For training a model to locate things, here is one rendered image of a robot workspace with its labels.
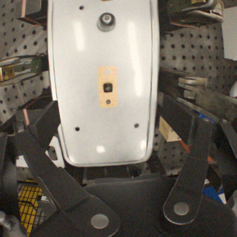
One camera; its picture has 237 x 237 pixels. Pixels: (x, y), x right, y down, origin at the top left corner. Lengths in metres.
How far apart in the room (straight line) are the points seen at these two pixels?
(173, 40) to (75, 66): 0.46
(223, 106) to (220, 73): 0.61
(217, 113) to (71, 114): 0.27
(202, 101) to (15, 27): 0.70
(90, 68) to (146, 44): 0.12
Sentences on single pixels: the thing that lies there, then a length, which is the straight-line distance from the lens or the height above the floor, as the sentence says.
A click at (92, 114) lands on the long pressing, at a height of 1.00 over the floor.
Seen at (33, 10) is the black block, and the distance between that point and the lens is 0.36.
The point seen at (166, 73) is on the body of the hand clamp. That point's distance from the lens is 0.35.
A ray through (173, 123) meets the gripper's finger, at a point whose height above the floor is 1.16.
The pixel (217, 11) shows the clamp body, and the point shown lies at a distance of 0.33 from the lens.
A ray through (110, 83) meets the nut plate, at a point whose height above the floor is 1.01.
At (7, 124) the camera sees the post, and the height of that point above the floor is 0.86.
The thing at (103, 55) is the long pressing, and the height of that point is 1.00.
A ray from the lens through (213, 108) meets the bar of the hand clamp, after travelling 0.24.
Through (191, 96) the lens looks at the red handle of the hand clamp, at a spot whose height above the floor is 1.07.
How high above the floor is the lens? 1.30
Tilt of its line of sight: 66 degrees down
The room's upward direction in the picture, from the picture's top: 165 degrees clockwise
